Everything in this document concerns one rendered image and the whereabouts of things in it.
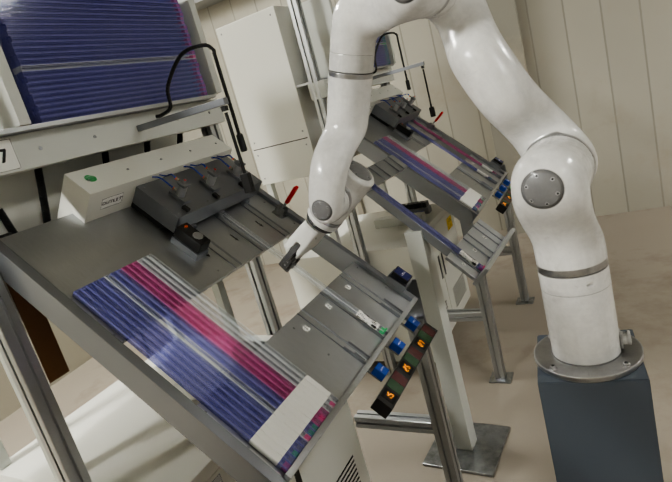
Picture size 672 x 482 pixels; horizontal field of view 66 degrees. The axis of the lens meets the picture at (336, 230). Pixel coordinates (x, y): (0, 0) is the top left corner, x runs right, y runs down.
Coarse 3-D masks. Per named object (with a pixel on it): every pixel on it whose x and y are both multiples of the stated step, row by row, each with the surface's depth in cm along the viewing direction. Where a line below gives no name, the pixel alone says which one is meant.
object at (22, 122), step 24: (192, 0) 143; (192, 24) 143; (0, 48) 96; (0, 72) 96; (0, 96) 98; (0, 120) 100; (24, 120) 99; (72, 120) 108; (0, 144) 98; (0, 168) 98; (408, 288) 146; (432, 432) 154
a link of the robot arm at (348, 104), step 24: (336, 72) 102; (336, 96) 104; (360, 96) 103; (336, 120) 106; (360, 120) 106; (336, 144) 105; (312, 168) 105; (336, 168) 103; (312, 192) 106; (336, 192) 104; (336, 216) 107
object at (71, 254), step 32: (64, 224) 110; (96, 224) 114; (128, 224) 118; (224, 224) 133; (256, 224) 139; (288, 224) 145; (32, 256) 100; (64, 256) 103; (96, 256) 107; (128, 256) 110; (160, 256) 114; (224, 256) 123; (256, 256) 129; (64, 288) 97; (96, 320) 94
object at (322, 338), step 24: (336, 288) 131; (360, 288) 135; (384, 288) 140; (312, 312) 120; (336, 312) 124; (384, 312) 132; (288, 336) 111; (312, 336) 114; (336, 336) 117; (360, 336) 121; (384, 336) 124; (312, 360) 108; (336, 360) 111; (360, 360) 114; (336, 384) 106; (264, 456) 87
